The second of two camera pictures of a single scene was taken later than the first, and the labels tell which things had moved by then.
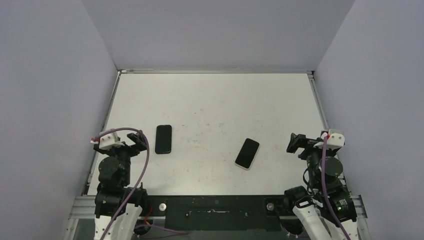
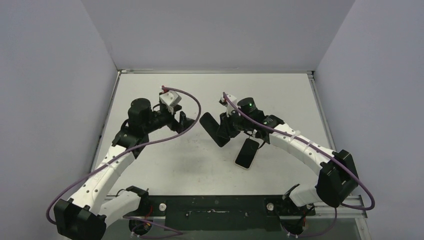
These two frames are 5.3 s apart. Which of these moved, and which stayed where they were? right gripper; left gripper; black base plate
Moved: right gripper; left gripper
Stayed: black base plate
